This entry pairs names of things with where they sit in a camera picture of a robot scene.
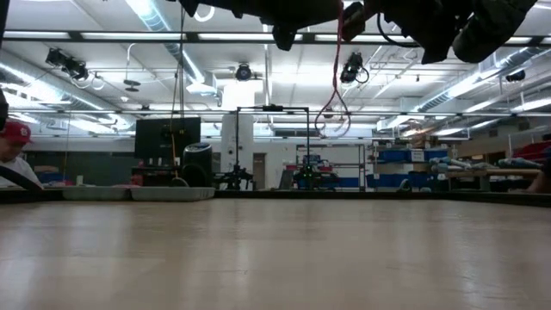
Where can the black ceiling camera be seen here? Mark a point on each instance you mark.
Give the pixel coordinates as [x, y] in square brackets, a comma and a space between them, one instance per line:
[351, 71]
[69, 64]
[515, 76]
[243, 72]

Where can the black equipment cart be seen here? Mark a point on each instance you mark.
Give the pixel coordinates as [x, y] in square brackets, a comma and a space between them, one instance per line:
[150, 176]

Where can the black leader rig frame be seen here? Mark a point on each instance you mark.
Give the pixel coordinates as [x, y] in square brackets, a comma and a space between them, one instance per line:
[258, 108]

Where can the white ceiling air vent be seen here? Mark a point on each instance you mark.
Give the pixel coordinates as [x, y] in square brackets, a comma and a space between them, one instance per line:
[488, 68]

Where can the black crossbar with light strips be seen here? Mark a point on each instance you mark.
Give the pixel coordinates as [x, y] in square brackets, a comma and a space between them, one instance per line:
[129, 36]

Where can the person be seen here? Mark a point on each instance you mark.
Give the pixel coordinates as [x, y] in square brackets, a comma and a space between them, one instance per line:
[542, 183]
[13, 168]

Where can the red storage bin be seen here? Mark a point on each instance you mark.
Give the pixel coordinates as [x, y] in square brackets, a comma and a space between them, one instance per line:
[531, 150]

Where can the wall shelving with blue bins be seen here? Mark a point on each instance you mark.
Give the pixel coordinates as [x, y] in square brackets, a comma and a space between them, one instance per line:
[404, 156]

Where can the grey chair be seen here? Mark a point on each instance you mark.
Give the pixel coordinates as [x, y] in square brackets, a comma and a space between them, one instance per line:
[287, 180]

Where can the grey door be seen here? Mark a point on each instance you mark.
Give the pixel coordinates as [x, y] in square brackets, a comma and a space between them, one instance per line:
[259, 170]

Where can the black display screen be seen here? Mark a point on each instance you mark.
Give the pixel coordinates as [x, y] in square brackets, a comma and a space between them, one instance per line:
[168, 138]

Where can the wooden workbench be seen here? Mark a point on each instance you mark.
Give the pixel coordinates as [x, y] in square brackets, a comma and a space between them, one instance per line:
[499, 173]

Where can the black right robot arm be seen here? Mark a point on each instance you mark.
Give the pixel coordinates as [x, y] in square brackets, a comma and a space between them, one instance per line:
[490, 30]

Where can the grey tool kit case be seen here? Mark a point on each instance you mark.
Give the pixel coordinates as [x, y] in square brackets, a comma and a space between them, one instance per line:
[172, 194]

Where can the grey fabric bundle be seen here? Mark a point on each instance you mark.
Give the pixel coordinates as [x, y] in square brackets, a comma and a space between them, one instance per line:
[518, 163]
[450, 163]

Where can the silver ceiling duct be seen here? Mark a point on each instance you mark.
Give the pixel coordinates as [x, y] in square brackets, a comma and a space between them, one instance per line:
[473, 82]
[77, 102]

